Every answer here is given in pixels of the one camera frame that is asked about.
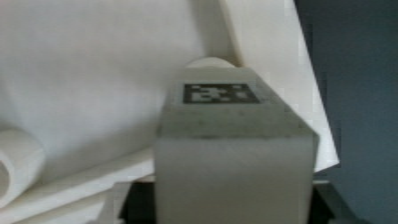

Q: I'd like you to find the white square tabletop part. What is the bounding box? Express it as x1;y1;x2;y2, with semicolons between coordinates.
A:
0;0;339;224

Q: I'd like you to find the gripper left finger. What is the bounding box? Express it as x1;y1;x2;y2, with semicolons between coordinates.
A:
87;181;158;224

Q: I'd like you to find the white leg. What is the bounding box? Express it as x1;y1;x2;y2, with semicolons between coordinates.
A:
154;58;318;224

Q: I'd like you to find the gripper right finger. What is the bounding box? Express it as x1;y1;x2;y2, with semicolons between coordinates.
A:
309;180;355;224

